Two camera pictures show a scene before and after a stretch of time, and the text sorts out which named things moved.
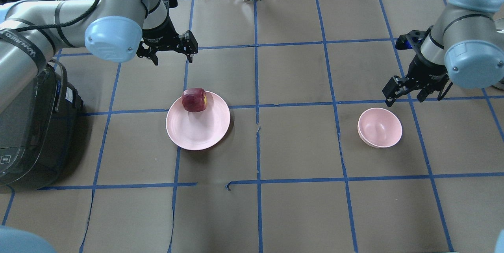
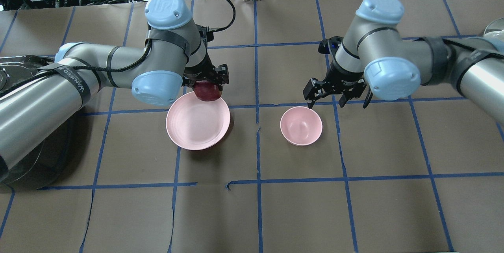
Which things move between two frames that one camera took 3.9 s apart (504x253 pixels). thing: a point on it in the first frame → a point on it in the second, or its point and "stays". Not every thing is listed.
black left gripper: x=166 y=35 → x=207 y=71
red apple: x=194 y=100 → x=206 y=91
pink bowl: x=379 y=128 → x=301 y=126
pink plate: x=198 y=130 stays
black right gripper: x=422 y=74 → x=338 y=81
